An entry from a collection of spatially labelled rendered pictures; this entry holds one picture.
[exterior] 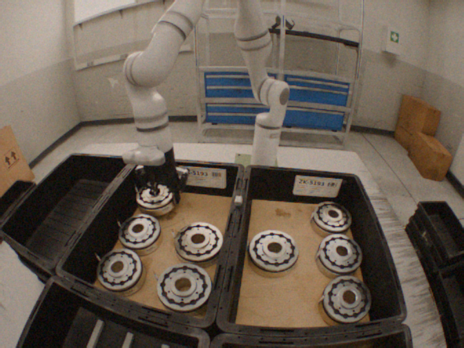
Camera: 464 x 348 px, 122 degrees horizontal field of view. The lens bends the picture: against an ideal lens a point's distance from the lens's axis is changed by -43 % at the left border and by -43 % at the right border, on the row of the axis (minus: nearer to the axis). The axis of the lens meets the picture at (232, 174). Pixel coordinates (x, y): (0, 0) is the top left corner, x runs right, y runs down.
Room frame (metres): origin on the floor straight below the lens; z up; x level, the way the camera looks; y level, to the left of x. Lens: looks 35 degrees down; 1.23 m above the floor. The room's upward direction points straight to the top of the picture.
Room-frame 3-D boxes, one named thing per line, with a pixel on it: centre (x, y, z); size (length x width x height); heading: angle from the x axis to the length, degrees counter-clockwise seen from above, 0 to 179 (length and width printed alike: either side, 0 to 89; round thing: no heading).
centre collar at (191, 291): (0.18, 0.09, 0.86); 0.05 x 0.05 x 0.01
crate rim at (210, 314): (0.30, 0.14, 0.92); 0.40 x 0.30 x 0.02; 172
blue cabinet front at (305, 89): (2.18, -0.88, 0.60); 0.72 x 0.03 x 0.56; 86
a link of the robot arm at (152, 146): (0.39, 0.17, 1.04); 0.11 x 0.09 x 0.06; 172
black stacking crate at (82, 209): (0.34, 0.44, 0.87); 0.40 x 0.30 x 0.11; 172
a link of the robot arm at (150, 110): (0.42, 0.17, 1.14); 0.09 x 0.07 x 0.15; 47
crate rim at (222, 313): (0.25, -0.15, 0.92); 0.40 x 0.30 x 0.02; 172
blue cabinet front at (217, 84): (2.25, -0.08, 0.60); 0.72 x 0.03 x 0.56; 86
